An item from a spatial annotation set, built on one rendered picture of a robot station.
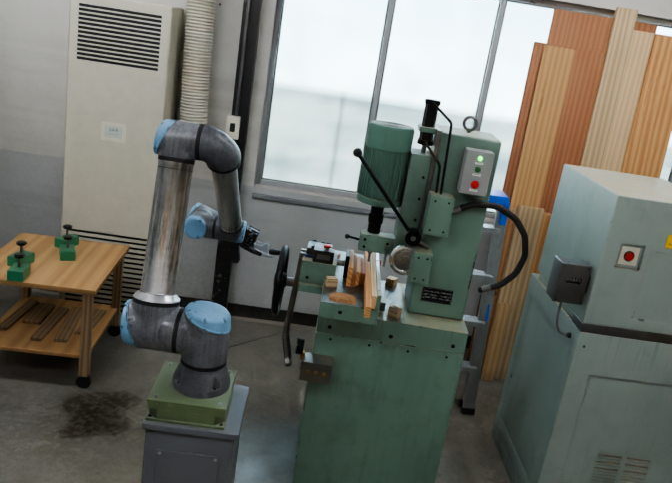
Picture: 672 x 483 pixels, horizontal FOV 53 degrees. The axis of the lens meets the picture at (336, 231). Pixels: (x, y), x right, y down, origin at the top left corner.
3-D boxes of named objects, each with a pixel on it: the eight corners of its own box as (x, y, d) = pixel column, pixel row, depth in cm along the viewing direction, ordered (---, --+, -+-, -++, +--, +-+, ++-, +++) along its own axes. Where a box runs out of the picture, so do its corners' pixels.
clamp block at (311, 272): (301, 269, 275) (304, 248, 273) (334, 274, 275) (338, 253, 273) (298, 282, 261) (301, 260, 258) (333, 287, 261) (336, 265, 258)
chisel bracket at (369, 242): (357, 248, 275) (360, 228, 273) (391, 253, 275) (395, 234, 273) (357, 254, 268) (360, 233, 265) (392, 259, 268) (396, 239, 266)
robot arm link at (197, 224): (212, 220, 259) (219, 212, 271) (182, 215, 259) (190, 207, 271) (210, 243, 262) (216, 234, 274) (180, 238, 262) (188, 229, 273)
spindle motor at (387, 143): (356, 194, 274) (369, 117, 265) (399, 201, 274) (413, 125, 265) (356, 204, 257) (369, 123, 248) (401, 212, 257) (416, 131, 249)
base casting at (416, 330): (322, 289, 301) (325, 270, 298) (450, 309, 301) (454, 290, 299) (315, 332, 258) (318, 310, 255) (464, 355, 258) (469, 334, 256)
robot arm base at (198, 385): (220, 403, 216) (224, 376, 213) (163, 391, 218) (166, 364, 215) (236, 374, 234) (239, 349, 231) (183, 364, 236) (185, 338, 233)
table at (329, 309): (305, 258, 298) (307, 245, 296) (373, 269, 298) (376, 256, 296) (291, 312, 240) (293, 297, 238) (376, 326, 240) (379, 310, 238)
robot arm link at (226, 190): (242, 122, 213) (249, 225, 273) (203, 116, 213) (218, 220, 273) (235, 152, 208) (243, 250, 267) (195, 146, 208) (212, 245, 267)
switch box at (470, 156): (456, 189, 252) (465, 146, 247) (483, 193, 252) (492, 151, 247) (458, 192, 246) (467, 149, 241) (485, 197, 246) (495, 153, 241)
